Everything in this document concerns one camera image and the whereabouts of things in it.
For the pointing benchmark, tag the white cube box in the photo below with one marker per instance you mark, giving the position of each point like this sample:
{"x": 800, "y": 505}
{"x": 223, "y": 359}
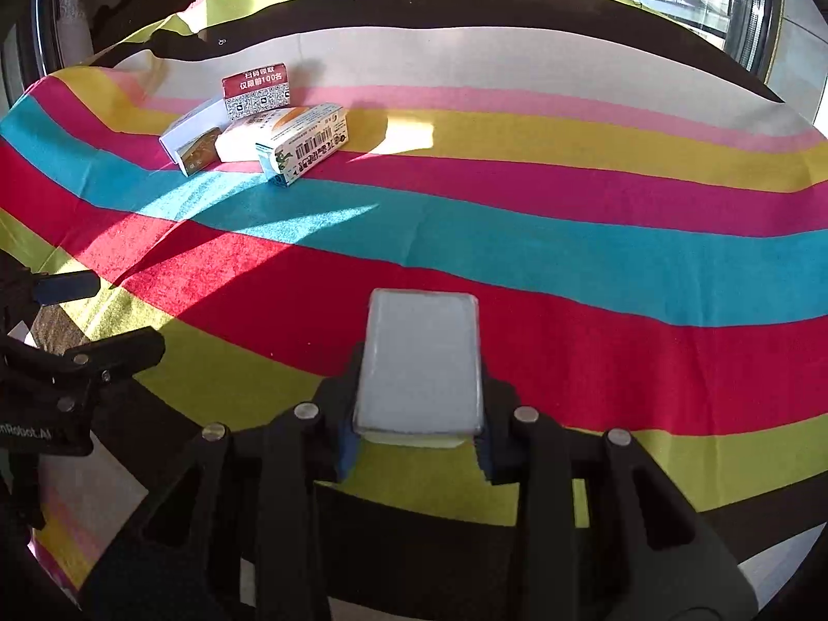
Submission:
{"x": 420, "y": 378}

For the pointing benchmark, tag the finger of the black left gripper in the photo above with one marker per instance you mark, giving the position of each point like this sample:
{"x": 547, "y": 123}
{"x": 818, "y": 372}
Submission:
{"x": 121, "y": 355}
{"x": 59, "y": 288}

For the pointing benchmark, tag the long white box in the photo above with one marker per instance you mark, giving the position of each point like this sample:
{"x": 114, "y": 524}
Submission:
{"x": 190, "y": 141}

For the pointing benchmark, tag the white orange box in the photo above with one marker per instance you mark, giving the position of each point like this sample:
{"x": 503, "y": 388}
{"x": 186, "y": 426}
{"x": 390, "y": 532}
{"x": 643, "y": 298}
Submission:
{"x": 255, "y": 132}

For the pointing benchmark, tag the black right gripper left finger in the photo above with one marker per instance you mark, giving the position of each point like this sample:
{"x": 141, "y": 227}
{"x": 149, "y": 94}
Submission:
{"x": 233, "y": 531}

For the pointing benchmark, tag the blue white carton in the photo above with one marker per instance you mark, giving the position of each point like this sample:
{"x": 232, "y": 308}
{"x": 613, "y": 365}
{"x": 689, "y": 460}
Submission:
{"x": 294, "y": 140}

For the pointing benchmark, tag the striped multicolour blanket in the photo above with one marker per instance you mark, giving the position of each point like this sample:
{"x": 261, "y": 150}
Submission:
{"x": 642, "y": 222}

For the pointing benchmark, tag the red white box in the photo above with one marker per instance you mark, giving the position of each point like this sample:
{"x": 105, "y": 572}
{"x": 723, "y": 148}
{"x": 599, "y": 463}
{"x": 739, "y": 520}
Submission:
{"x": 254, "y": 91}

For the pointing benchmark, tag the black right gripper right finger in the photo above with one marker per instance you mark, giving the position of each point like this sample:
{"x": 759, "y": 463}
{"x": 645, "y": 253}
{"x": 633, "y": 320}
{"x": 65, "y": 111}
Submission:
{"x": 601, "y": 532}

